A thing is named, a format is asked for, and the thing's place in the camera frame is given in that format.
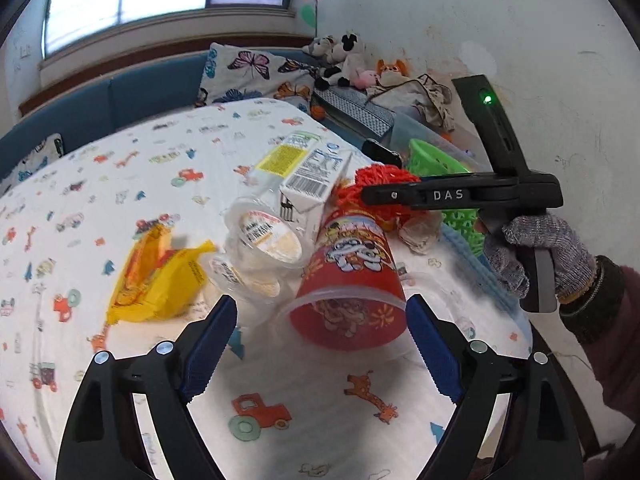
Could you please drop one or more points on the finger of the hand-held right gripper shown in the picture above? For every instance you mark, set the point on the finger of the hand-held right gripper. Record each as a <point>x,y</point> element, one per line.
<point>400,195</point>

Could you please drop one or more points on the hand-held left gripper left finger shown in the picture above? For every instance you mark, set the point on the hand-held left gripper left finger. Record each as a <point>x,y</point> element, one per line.
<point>210,345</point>

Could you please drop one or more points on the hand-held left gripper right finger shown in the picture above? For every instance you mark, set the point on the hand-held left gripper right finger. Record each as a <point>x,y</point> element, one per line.
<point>432,350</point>

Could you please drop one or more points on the orange mesh bag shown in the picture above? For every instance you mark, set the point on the orange mesh bag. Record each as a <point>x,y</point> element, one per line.
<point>385,175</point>

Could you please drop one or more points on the green plastic basket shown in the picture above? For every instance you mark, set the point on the green plastic basket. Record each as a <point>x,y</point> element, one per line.
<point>430,160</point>

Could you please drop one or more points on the white and blue milk carton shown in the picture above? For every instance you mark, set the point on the white and blue milk carton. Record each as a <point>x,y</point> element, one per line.
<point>315,175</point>

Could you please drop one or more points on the person's right forearm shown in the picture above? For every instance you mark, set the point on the person's right forearm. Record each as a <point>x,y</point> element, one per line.
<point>615,335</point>

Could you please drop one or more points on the person's right hand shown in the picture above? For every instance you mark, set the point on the person's right hand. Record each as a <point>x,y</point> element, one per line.
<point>570,255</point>

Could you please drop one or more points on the beige crumpled wrapper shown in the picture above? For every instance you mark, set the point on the beige crumpled wrapper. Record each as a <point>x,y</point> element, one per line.
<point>420,235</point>

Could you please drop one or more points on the black toy car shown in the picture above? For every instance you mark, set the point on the black toy car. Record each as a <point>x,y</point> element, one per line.
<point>382,151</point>

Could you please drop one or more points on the clear plastic storage bin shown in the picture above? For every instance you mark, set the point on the clear plastic storage bin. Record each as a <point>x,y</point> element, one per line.
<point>425,132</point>

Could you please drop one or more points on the clear plastic cup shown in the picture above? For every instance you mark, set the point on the clear plastic cup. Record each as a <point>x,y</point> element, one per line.
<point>270,240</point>
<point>250,280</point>

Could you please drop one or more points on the beige cloth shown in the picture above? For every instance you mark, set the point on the beige cloth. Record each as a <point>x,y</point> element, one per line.
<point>420,97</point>

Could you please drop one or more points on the yellow snack wrapper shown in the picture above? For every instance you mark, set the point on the yellow snack wrapper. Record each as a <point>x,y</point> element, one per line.
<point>160,280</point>

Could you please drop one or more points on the grey patterned mat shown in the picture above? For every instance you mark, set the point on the grey patterned mat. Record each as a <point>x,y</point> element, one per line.
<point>355,110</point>

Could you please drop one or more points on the small toy basketball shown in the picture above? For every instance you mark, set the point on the small toy basketball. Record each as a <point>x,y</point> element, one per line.
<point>317,111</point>

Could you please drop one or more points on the orange fox plush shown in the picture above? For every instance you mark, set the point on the orange fox plush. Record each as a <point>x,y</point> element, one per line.
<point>392,69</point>

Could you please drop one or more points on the pink plush toy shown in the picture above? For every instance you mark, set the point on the pink plush toy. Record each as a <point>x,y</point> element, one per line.
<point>366,79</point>

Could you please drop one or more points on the green and yellow drink carton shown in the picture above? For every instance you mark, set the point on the green and yellow drink carton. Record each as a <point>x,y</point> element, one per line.
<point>285,157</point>

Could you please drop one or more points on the black and white cow plush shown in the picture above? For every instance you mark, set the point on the black and white cow plush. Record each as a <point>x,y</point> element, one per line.
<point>345,60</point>

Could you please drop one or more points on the small butterfly print pillow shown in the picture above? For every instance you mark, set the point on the small butterfly print pillow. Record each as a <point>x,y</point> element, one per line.
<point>295,85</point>

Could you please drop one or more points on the grey plush toy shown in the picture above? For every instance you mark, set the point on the grey plush toy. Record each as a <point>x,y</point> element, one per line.
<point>322,46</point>

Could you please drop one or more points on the large butterfly print pillow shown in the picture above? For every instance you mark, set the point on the large butterfly print pillow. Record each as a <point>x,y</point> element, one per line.
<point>240,70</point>

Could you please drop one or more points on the white printed cushion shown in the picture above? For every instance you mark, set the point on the white printed cushion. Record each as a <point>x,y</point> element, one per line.
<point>42,155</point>

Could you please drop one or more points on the blue sofa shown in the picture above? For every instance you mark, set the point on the blue sofa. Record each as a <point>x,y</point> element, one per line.
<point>140,90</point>

